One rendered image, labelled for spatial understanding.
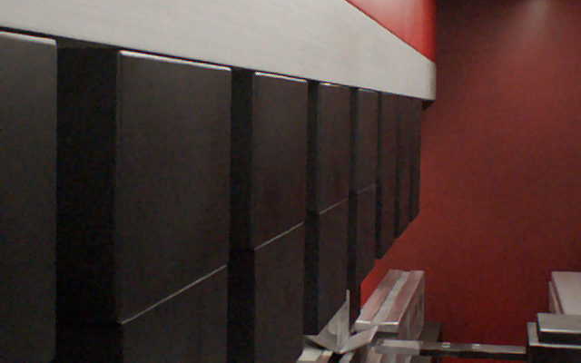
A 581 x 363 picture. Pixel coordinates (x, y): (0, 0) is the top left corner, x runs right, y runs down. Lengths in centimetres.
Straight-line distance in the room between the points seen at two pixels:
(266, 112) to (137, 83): 21
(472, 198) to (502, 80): 21
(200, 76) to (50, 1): 15
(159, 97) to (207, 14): 7
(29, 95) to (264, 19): 29
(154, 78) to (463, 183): 167
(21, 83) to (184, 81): 15
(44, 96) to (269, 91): 29
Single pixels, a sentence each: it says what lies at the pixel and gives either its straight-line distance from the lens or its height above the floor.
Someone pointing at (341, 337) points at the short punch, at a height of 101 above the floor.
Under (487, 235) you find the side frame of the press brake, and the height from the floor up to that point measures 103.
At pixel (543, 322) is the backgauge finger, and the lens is 119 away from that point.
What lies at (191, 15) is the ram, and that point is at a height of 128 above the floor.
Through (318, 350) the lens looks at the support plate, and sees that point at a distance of 119.
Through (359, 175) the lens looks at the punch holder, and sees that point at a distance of 96.
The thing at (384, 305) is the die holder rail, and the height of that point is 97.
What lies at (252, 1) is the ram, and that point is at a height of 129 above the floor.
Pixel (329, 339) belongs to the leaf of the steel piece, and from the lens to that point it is 122.
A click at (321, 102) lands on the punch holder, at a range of 76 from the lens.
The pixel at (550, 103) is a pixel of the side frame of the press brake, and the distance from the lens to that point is 205.
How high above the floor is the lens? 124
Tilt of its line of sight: 3 degrees down
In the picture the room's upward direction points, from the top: 1 degrees clockwise
